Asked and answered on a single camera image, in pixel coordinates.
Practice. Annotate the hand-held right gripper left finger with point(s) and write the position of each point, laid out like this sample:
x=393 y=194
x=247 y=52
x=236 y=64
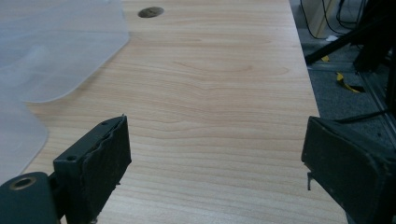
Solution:
x=93 y=168

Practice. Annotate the small yellow tape piece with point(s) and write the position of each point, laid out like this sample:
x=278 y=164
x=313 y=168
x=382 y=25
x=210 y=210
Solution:
x=325 y=58

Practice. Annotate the yellow tape strip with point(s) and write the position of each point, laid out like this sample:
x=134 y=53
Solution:
x=345 y=83

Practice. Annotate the translucent white plastic sheet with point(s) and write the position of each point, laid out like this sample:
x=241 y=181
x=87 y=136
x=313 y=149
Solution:
x=46 y=53

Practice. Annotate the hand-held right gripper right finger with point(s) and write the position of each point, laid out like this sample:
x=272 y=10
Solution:
x=348 y=168

